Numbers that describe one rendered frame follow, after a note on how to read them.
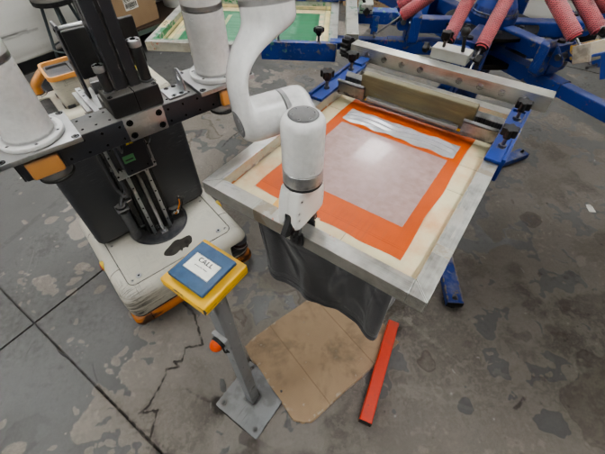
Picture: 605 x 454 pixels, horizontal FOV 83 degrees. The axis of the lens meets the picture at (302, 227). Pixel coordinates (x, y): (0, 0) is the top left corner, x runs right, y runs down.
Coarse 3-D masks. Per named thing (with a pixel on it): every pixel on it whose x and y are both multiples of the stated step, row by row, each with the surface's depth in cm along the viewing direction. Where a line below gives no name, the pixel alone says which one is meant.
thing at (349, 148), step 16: (368, 112) 112; (384, 112) 112; (336, 128) 106; (352, 128) 106; (368, 128) 106; (336, 144) 101; (352, 144) 101; (368, 144) 101; (384, 144) 101; (336, 160) 96; (352, 160) 96; (368, 160) 96; (272, 176) 92; (336, 176) 92; (352, 176) 92; (272, 192) 88; (336, 192) 88; (320, 208) 84
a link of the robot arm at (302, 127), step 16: (288, 96) 58; (304, 96) 58; (288, 112) 55; (304, 112) 55; (320, 112) 55; (288, 128) 53; (304, 128) 53; (320, 128) 53; (288, 144) 55; (304, 144) 54; (320, 144) 56; (288, 160) 58; (304, 160) 57; (320, 160) 58; (304, 176) 59
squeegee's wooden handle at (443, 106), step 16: (368, 80) 108; (384, 80) 105; (400, 80) 104; (384, 96) 108; (400, 96) 105; (416, 96) 102; (432, 96) 99; (448, 96) 98; (432, 112) 102; (448, 112) 100; (464, 112) 97
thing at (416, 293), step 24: (360, 72) 124; (336, 96) 117; (456, 96) 112; (264, 144) 95; (240, 168) 90; (480, 168) 88; (216, 192) 84; (240, 192) 83; (480, 192) 83; (264, 216) 78; (456, 216) 77; (312, 240) 73; (336, 240) 73; (456, 240) 73; (336, 264) 73; (360, 264) 69; (384, 264) 69; (432, 264) 69; (384, 288) 68; (408, 288) 65; (432, 288) 65
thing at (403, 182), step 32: (416, 128) 106; (384, 160) 96; (416, 160) 96; (448, 160) 96; (352, 192) 88; (384, 192) 88; (416, 192) 88; (352, 224) 81; (384, 224) 81; (416, 224) 81
